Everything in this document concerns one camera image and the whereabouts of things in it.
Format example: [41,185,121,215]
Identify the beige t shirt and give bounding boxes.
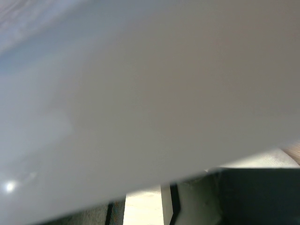
[0,0,300,225]

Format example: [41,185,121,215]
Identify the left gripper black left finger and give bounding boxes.
[47,199,126,225]

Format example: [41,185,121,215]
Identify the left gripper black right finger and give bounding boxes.
[161,168,300,225]

